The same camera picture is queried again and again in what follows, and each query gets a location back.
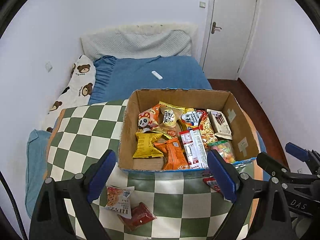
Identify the door handle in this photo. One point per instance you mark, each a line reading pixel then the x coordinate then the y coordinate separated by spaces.
pixel 215 28

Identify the green white checkered mat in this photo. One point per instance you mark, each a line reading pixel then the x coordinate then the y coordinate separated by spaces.
pixel 184 208

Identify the orange snack packet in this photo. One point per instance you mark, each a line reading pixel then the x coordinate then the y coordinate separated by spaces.
pixel 173 155

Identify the white oat cookie packet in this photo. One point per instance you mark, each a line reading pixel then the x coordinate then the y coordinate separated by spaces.
pixel 118 200

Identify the white bear print pillow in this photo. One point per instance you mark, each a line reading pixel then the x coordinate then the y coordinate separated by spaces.
pixel 77 92

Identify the dark red jerky packet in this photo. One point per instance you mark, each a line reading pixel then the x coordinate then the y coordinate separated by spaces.
pixel 141 215

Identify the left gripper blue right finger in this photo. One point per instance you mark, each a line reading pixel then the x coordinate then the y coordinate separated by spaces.
pixel 225 174

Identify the wall light switch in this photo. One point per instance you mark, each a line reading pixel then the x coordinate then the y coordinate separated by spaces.
pixel 202 4

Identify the colourful candy bag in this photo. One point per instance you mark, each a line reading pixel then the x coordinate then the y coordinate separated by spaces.
pixel 225 149

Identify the korean cheese noodle packet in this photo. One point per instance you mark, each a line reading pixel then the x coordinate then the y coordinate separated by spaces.
pixel 198 118

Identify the open cardboard milk box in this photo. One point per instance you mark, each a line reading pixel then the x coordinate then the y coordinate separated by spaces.
pixel 245 143

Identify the yellow haidilao packet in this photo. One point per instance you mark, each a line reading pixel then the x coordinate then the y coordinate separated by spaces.
pixel 145 146

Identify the orange panda snack bag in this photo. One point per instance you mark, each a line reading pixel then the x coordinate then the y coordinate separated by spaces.
pixel 148 120

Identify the wall socket left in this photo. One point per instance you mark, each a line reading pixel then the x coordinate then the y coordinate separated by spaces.
pixel 48 66

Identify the chocolate stick biscuit box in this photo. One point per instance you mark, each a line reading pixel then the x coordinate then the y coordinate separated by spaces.
pixel 220 124

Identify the small red packet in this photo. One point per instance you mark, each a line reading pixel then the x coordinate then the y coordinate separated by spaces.
pixel 212 183

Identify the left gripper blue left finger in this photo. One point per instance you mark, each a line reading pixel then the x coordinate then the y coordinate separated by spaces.
pixel 98 174

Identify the white door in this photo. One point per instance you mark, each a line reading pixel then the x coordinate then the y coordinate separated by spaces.
pixel 224 52

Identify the grey quilted pillow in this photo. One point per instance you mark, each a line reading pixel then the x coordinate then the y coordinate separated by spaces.
pixel 141 41

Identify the red white long packet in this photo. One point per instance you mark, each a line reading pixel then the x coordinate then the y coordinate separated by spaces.
pixel 194 148

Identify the blue bed sheet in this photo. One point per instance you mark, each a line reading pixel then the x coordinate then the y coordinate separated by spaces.
pixel 115 79

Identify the yellow snack bag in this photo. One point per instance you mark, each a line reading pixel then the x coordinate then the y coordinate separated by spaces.
pixel 170 116

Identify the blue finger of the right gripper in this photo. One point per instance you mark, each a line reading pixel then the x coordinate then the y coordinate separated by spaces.
pixel 297 152
pixel 272 167

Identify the white remote on bed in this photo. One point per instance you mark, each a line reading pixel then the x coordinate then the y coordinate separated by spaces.
pixel 157 75

